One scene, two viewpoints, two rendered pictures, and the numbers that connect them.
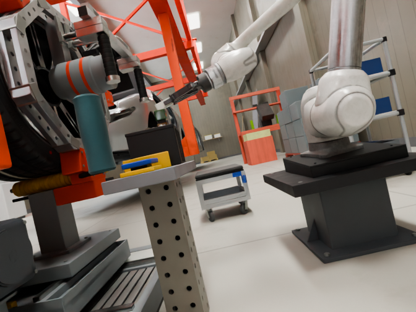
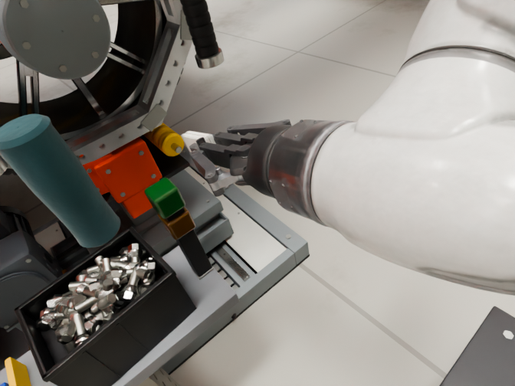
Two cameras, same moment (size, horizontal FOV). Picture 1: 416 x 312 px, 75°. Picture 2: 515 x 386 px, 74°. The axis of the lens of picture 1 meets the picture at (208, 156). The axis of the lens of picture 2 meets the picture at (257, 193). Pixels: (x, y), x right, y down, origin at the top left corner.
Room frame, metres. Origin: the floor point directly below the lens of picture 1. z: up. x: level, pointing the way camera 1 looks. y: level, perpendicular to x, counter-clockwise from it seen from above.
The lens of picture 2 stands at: (0.92, -0.26, 0.97)
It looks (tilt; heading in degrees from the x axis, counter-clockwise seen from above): 44 degrees down; 58
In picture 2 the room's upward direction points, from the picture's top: 14 degrees counter-clockwise
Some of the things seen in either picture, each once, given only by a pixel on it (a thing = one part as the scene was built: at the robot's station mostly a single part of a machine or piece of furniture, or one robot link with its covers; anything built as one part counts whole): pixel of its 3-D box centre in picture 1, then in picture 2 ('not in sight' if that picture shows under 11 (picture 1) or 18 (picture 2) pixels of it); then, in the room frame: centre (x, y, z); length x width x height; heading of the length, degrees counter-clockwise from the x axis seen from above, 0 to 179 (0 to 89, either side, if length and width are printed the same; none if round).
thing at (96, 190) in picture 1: (78, 177); (124, 169); (1.04, 0.50, 0.48); 0.16 x 0.12 x 0.17; 86
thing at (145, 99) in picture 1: (140, 84); (195, 10); (1.20, 0.22, 0.83); 0.04 x 0.04 x 0.16
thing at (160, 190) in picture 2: (161, 115); (165, 197); (1.01, 0.14, 0.64); 0.04 x 0.04 x 0.04; 86
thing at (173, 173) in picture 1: (160, 173); (108, 347); (0.81, 0.15, 0.44); 0.43 x 0.17 x 0.03; 176
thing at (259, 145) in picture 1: (265, 122); not in sight; (6.94, -1.64, 0.94); 1.45 x 1.32 x 1.88; 89
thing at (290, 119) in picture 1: (311, 122); not in sight; (4.79, -1.92, 0.62); 1.25 x 0.83 x 1.24; 179
